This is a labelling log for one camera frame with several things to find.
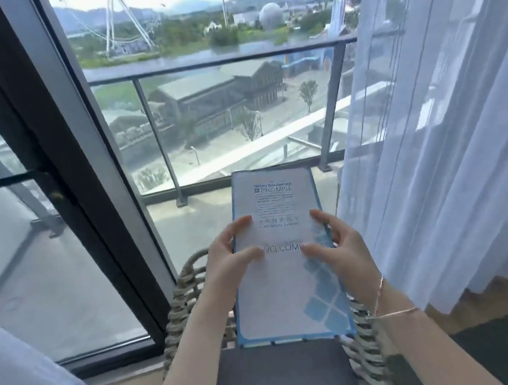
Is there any sheer white curtain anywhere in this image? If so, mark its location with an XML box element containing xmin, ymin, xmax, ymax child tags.
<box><xmin>298</xmin><ymin>0</ymin><xmax>508</xmax><ymax>332</ymax></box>

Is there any glass balcony railing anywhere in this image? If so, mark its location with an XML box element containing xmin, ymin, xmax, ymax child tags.
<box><xmin>0</xmin><ymin>32</ymin><xmax>382</xmax><ymax>240</ymax></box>

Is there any white dome building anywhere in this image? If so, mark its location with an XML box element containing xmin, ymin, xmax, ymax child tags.
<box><xmin>256</xmin><ymin>0</ymin><xmax>290</xmax><ymax>32</ymax></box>

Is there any person's left forearm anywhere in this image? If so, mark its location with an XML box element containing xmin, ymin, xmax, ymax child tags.
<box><xmin>107</xmin><ymin>286</ymin><xmax>249</xmax><ymax>385</ymax></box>

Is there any thin silver chain bracelet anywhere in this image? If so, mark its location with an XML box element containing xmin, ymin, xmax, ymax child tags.
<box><xmin>364</xmin><ymin>274</ymin><xmax>392</xmax><ymax>319</ymax></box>

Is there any woven rope chair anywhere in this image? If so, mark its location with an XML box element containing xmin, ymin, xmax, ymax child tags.
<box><xmin>143</xmin><ymin>222</ymin><xmax>392</xmax><ymax>385</ymax></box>

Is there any white ferris wheel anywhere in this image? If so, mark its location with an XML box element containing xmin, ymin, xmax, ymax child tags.
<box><xmin>52</xmin><ymin>0</ymin><xmax>172</xmax><ymax>68</ymax></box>

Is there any black door frame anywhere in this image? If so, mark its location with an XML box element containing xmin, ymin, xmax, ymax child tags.
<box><xmin>0</xmin><ymin>0</ymin><xmax>192</xmax><ymax>385</ymax></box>

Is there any small green tree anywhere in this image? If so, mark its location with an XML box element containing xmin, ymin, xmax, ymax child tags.
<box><xmin>297</xmin><ymin>78</ymin><xmax>323</xmax><ymax>114</ymax></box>
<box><xmin>234</xmin><ymin>105</ymin><xmax>266</xmax><ymax>145</ymax></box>

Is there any white and blue folder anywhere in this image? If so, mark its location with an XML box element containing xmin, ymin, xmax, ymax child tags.
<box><xmin>207</xmin><ymin>155</ymin><xmax>358</xmax><ymax>356</ymax></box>

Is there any thin silver bangle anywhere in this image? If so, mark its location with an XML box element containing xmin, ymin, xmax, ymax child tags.
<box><xmin>375</xmin><ymin>304</ymin><xmax>423</xmax><ymax>322</ymax></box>

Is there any person's right hand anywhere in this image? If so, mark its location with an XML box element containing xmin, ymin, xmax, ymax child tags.
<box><xmin>294</xmin><ymin>199</ymin><xmax>390</xmax><ymax>320</ymax></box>

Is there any black door handle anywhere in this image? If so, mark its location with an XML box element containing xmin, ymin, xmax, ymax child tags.
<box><xmin>0</xmin><ymin>166</ymin><xmax>55</xmax><ymax>189</ymax></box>

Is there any person's right forearm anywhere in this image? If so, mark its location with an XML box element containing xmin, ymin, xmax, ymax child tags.
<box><xmin>360</xmin><ymin>257</ymin><xmax>505</xmax><ymax>385</ymax></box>

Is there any dark green rug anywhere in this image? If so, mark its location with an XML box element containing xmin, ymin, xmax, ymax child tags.
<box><xmin>381</xmin><ymin>311</ymin><xmax>508</xmax><ymax>385</ymax></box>

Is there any grey long building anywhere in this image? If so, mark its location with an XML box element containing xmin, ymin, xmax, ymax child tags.
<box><xmin>142</xmin><ymin>55</ymin><xmax>295</xmax><ymax>150</ymax></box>

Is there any person's left hand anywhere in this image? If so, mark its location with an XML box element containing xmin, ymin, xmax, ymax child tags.
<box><xmin>189</xmin><ymin>214</ymin><xmax>273</xmax><ymax>310</ymax></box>

